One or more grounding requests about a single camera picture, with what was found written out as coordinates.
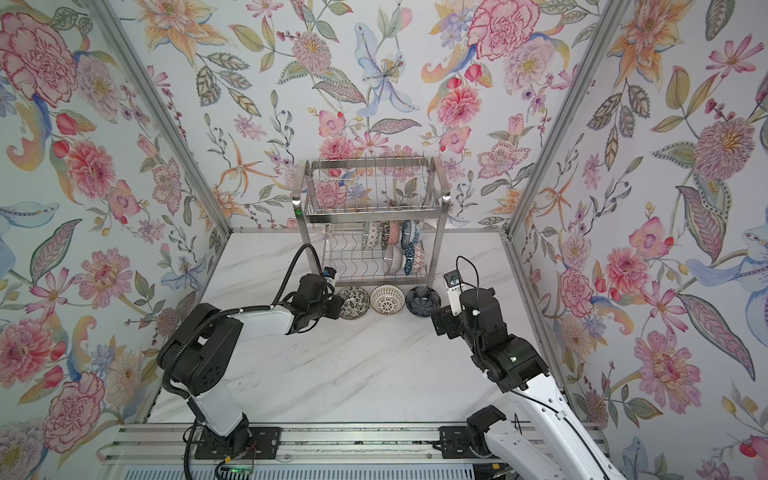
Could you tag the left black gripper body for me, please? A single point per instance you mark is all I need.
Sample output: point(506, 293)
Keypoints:
point(325, 309)

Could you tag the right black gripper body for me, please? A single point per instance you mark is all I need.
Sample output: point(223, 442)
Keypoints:
point(445, 319)

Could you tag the grey green pattern bowl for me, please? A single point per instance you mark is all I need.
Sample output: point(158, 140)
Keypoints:
point(371, 235)

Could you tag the blue white floral bowl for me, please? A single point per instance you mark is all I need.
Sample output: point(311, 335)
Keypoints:
point(411, 233)

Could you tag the blue triangle pattern bowl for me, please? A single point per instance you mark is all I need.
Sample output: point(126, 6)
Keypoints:
point(414, 254)

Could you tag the purple striped bowl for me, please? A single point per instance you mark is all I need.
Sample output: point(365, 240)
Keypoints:
point(393, 259)

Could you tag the green leaf pattern bowl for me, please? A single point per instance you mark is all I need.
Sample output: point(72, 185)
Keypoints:
point(390, 233)

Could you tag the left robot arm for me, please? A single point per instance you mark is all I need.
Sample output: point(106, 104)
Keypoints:
point(195, 359)

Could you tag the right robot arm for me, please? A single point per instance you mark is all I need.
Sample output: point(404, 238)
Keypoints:
point(540, 437)

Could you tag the steel two-tier dish rack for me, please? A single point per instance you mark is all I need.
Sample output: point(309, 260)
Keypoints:
point(339, 196)

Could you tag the dark blue petal bowl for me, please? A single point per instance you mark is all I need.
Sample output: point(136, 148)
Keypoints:
point(422, 301)

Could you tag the brown white sunburst bowl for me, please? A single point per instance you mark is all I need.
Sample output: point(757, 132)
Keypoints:
point(387, 299)

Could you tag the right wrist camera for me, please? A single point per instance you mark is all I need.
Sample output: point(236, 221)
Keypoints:
point(454, 289)

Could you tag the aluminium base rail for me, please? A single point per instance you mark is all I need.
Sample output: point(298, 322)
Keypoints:
point(272, 443)

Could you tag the right aluminium frame post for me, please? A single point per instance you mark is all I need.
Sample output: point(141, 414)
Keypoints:
point(607, 24)

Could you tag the aluminium frame post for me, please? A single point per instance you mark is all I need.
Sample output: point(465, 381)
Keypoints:
point(607, 24)
point(105, 18)

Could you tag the left aluminium frame post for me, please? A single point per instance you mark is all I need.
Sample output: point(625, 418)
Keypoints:
point(105, 18)

